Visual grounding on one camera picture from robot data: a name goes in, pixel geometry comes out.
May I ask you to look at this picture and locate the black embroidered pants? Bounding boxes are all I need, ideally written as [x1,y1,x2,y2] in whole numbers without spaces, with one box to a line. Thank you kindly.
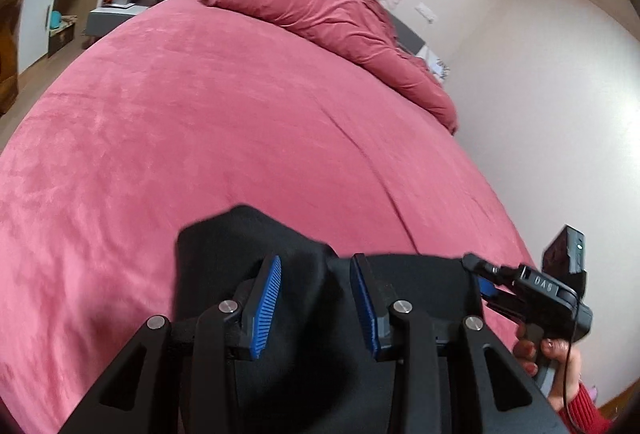
[175,204,490,434]

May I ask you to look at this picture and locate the pink pillow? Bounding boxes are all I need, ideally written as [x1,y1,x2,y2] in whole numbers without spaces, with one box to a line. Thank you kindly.
[200,0,460,136]

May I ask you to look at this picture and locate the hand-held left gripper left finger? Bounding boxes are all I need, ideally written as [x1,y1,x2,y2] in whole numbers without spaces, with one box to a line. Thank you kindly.
[65,255,283,434]

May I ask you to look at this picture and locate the white grey nightstand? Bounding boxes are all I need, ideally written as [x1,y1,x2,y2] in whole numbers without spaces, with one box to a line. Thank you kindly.
[84,0,182,38]

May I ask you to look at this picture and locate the white wooden cabinet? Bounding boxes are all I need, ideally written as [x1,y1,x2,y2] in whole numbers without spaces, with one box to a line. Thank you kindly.
[0,0,127,116]

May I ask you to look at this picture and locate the pink bed cover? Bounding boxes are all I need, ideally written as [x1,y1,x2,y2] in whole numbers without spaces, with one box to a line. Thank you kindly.
[0,0,547,434]

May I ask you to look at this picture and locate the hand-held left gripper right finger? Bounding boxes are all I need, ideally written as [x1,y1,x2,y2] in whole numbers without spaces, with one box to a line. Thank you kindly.
[349,253,571,434]

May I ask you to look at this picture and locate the black cable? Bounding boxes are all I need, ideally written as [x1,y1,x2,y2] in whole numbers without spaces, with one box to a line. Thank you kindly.
[559,284,584,416]

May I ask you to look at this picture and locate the person's right forearm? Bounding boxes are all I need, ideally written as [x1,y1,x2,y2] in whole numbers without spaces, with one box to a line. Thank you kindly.
[546,380,617,434]

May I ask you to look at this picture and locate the white printed cloth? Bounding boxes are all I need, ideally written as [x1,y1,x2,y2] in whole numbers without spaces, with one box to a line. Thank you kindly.
[424,45,452,87]

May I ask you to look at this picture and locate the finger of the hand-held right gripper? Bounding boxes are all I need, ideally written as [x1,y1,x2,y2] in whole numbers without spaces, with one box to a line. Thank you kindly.
[476,276,527,331]
[462,253,524,289]

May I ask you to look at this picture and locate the person's right hand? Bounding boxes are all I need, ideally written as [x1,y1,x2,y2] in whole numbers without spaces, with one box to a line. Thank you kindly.
[512,324,584,410]

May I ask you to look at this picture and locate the white wall switch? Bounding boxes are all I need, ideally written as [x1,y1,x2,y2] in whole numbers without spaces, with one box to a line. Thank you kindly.
[414,2,439,25]

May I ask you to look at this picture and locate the dark storage box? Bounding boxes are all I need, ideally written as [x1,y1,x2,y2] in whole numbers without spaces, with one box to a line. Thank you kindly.
[47,25,77,59]

